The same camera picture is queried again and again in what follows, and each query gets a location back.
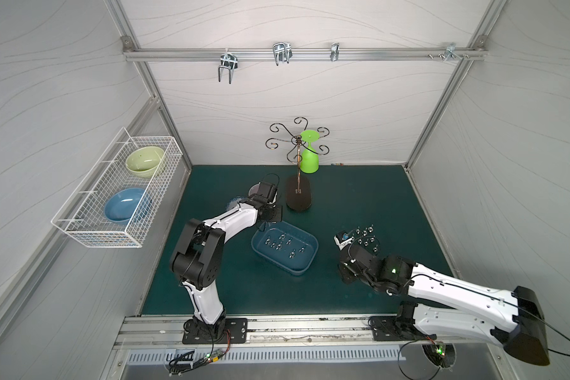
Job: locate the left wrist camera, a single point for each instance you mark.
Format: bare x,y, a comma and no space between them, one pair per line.
267,192

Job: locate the light green bowl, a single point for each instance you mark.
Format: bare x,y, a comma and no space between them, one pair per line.
146,162

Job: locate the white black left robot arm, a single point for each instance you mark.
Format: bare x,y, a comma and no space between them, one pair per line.
198,256

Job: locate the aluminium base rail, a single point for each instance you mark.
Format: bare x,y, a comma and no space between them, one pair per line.
168,331

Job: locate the metal hook bracket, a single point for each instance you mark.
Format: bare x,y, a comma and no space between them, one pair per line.
449,54

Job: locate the blue plastic storage box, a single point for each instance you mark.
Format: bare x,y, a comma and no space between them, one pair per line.
286,246

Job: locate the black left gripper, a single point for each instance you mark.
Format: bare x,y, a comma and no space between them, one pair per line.
270,211

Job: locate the white slotted cable duct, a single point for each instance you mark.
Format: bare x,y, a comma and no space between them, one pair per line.
273,355

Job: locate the white wire wall basket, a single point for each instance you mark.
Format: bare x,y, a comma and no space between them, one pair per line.
82,216

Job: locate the green plastic goblet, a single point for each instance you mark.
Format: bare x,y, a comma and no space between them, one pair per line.
309,158

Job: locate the pink ceramic bowl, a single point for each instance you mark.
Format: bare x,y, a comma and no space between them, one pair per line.
253,190

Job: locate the copper cup tree stand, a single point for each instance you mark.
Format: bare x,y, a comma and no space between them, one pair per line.
298,192

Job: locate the metal single hook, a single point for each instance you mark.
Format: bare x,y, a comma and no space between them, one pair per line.
334,52

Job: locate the blue floral ceramic bowl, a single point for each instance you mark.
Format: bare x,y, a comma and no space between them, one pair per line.
234,203

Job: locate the aluminium top rail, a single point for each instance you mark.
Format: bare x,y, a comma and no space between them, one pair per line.
321,54

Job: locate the metal double hook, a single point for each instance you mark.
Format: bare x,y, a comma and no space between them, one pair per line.
228,64
282,52

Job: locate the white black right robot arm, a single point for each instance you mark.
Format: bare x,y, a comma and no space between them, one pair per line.
437,305

